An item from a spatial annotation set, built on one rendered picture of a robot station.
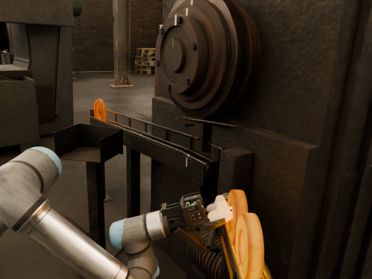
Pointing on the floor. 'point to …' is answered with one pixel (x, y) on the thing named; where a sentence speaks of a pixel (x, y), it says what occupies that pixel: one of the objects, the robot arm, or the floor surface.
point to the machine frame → (293, 139)
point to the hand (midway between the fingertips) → (236, 212)
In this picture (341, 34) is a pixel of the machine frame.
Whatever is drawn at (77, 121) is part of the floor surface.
